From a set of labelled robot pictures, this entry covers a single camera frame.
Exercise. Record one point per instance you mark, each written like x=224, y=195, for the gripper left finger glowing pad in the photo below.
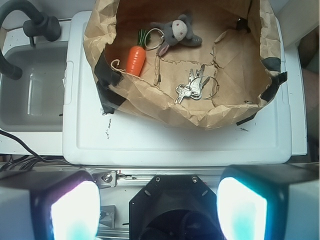
x=48, y=205

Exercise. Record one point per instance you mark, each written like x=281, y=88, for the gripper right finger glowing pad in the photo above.
x=270, y=202

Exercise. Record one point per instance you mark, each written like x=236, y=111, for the silver key bunch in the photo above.
x=194, y=88

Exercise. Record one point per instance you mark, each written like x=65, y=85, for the white plastic lid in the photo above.
x=92, y=137

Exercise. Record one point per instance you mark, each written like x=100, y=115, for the grey toy sink basin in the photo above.
x=34, y=103

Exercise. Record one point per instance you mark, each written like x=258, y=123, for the orange plastic carrot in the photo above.
x=137, y=54

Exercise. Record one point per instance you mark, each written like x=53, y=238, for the black faucet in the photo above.
x=39, y=24

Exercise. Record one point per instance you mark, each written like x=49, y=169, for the black octagonal mount plate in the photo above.
x=174, y=207

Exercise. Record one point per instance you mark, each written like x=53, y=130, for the grey plush bunny keychain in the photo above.
x=178, y=31

